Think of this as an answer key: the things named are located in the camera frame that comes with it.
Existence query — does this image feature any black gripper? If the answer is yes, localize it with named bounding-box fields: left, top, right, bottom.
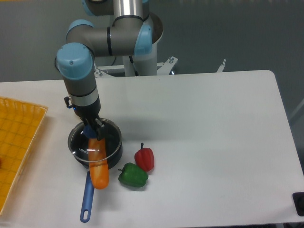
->
left=64, top=96, right=106, bottom=141

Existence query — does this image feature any glass lid blue knob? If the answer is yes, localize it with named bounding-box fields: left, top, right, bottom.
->
left=68, top=118, right=123, bottom=168

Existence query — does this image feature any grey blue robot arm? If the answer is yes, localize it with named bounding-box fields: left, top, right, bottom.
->
left=55, top=0, right=152, bottom=140

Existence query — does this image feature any orange toy baguette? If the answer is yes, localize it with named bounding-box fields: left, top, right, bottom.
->
left=88, top=139, right=109, bottom=190

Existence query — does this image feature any red toy bell pepper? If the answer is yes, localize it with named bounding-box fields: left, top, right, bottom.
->
left=134, top=143, right=155, bottom=172

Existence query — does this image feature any green toy bell pepper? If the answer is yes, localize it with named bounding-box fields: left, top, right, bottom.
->
left=118, top=162, right=149, bottom=188

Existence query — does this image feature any orange plastic basket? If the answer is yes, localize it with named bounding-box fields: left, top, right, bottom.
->
left=0, top=96, right=48, bottom=214

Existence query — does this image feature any black corner device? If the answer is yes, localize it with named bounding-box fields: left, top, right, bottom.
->
left=292, top=192, right=304, bottom=217

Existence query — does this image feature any dark pot blue handle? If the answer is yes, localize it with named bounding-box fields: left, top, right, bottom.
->
left=67, top=118, right=123, bottom=223

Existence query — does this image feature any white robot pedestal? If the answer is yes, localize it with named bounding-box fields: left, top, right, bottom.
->
left=122, top=11, right=164, bottom=77

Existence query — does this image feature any white metal base frame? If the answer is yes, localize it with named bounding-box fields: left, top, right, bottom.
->
left=92, top=56, right=227, bottom=78

